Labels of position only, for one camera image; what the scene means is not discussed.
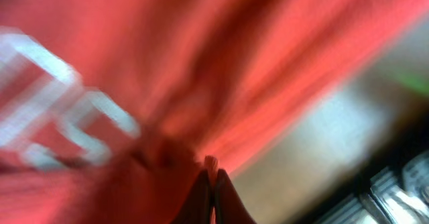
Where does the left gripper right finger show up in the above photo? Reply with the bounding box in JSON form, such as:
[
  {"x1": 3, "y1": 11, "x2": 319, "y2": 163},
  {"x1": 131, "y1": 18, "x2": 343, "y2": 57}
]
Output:
[{"x1": 214, "y1": 169, "x2": 256, "y2": 224}]

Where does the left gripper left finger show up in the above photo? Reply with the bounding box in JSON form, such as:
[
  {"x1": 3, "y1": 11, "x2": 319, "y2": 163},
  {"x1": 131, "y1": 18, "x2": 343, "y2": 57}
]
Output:
[{"x1": 171, "y1": 170, "x2": 212, "y2": 224}]

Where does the orange t-shirt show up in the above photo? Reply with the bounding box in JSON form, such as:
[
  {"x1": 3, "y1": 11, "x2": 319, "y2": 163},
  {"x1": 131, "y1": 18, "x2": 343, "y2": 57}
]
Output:
[{"x1": 1, "y1": 0, "x2": 428, "y2": 223}]

